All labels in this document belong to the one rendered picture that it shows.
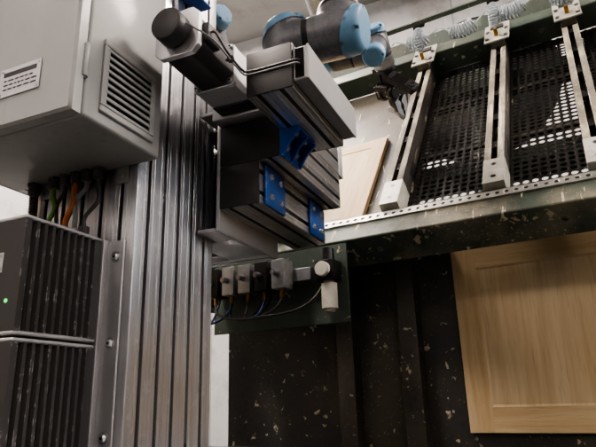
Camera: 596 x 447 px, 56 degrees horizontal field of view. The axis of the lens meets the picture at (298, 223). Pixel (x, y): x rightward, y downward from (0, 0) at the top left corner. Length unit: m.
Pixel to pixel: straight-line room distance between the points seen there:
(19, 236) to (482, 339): 1.33
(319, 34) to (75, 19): 0.63
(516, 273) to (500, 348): 0.23
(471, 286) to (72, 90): 1.32
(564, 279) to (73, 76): 1.40
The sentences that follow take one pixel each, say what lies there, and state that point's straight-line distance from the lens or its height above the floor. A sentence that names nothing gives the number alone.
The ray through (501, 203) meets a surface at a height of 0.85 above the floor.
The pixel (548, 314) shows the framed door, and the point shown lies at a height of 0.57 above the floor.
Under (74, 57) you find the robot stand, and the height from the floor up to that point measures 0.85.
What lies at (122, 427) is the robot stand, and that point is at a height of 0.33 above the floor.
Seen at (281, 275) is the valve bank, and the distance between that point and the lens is 1.68.
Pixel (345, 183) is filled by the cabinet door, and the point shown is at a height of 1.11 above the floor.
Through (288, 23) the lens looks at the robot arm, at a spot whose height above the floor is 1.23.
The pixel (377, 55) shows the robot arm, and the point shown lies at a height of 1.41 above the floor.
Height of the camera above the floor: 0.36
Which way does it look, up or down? 17 degrees up
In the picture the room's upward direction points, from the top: 2 degrees counter-clockwise
